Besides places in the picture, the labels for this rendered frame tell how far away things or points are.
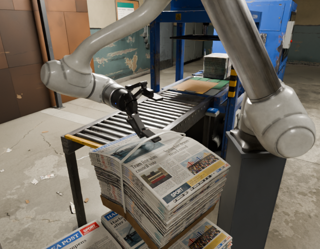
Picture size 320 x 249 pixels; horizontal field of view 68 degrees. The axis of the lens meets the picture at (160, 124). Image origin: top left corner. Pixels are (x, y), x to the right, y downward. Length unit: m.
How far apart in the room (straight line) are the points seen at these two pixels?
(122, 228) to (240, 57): 0.66
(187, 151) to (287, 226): 1.57
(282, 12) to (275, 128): 3.84
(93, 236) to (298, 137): 0.70
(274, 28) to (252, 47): 3.81
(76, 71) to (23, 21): 3.68
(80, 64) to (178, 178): 0.48
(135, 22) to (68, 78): 0.29
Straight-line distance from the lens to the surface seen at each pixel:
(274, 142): 0.76
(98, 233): 0.89
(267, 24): 4.54
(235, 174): 1.10
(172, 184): 0.68
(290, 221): 2.31
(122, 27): 0.86
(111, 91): 0.88
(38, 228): 2.22
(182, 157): 0.77
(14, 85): 4.42
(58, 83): 0.85
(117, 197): 0.86
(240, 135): 1.05
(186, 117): 1.81
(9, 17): 4.39
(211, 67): 3.13
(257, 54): 0.73
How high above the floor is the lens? 1.48
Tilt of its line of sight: 24 degrees down
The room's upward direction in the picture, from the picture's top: straight up
